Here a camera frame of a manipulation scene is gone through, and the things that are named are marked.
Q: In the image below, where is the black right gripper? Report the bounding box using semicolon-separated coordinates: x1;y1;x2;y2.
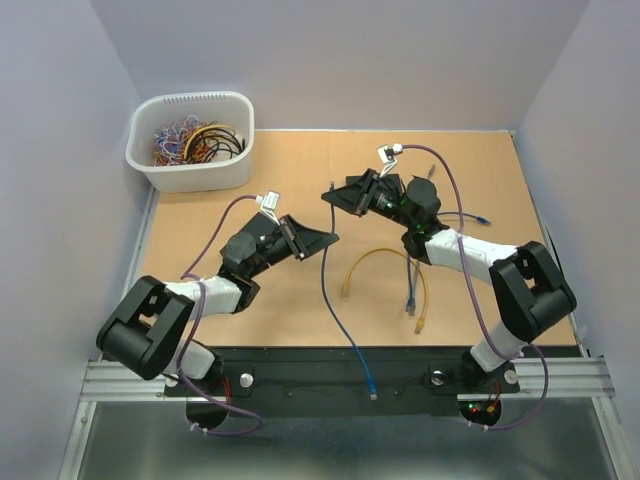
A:
321;167;416;230

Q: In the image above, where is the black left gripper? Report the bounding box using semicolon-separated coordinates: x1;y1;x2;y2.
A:
246;214;338;279

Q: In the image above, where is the yellow ethernet cable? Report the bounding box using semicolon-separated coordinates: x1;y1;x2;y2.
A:
340;248;431;335

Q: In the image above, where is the long blue ethernet cable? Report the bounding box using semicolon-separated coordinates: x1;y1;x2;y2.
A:
321;179;380;400

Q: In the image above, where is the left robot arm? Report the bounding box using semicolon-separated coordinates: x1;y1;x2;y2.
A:
96;213;339;397

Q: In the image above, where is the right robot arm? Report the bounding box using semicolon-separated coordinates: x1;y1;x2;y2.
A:
321;169;577;390

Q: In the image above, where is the white plastic bin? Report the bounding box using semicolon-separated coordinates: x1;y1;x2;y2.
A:
125;91;255;193

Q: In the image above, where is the black network switch far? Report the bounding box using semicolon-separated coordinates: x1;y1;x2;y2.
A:
345;172;406;201

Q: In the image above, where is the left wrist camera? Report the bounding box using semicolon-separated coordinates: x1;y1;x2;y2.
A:
255;190;280;212

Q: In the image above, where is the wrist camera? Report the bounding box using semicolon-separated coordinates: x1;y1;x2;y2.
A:
255;190;280;212
377;143;403;166

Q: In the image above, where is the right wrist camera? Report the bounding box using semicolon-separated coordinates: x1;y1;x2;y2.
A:
377;143;403;166

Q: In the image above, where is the grey ethernet cable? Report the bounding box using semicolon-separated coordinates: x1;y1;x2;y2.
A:
402;164;437;317

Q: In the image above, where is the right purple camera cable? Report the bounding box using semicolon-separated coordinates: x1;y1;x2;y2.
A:
402;143;552;432

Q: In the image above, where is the purple camera cable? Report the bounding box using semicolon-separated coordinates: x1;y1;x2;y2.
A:
180;194;264;437
402;143;552;432

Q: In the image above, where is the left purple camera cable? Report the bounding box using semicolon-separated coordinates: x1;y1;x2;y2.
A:
180;194;264;437

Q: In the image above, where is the short blue ethernet cable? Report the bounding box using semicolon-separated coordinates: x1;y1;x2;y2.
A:
409;210;494;271

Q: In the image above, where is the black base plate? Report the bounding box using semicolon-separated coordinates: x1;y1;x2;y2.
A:
164;346;519;435

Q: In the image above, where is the bundle of coloured wires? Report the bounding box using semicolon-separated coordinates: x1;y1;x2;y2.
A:
149;114;246;167

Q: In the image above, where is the aluminium frame rail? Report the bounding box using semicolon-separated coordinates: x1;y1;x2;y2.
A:
60;212;639;479

